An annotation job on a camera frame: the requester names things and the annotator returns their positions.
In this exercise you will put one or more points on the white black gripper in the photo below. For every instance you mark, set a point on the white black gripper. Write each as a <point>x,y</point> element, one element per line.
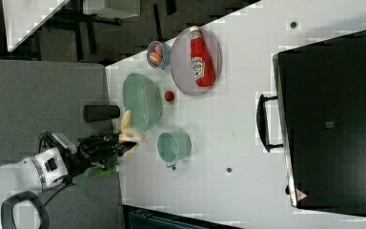
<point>95,151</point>

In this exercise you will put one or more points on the peeled yellow banana toy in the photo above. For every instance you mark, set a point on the peeled yellow banana toy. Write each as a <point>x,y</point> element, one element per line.
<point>130,133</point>

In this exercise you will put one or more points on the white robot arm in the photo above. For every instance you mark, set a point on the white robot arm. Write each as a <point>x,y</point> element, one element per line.
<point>57,163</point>

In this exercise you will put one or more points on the green mug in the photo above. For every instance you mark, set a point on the green mug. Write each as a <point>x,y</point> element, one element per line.
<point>174,146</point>

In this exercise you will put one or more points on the small black cylinder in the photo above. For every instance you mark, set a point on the small black cylinder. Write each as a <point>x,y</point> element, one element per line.
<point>93,113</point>

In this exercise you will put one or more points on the green oval colander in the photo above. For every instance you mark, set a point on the green oval colander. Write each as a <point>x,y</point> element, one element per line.
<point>142,97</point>

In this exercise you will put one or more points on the green slotted spatula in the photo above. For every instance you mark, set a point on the green slotted spatula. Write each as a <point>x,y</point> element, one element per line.
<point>92,172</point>

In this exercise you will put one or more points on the small red ball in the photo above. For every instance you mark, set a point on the small red ball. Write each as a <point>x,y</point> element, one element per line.
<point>169,96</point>

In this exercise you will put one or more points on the orange fruit toy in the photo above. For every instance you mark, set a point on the orange fruit toy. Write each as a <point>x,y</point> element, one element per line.
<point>156,58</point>

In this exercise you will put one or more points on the blue bowl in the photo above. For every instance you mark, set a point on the blue bowl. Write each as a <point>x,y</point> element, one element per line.
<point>166,54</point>

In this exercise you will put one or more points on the grey round plate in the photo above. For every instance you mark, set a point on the grey round plate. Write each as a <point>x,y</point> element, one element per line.
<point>181,62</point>

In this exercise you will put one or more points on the pink fruit toy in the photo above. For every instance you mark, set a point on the pink fruit toy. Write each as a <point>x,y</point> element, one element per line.
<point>158,49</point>

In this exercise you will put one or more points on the red ketchup bottle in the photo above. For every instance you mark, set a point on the red ketchup bottle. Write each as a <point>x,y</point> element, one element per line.
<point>201,61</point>

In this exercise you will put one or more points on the toaster oven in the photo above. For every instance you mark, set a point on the toaster oven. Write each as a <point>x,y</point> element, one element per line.
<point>321,98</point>

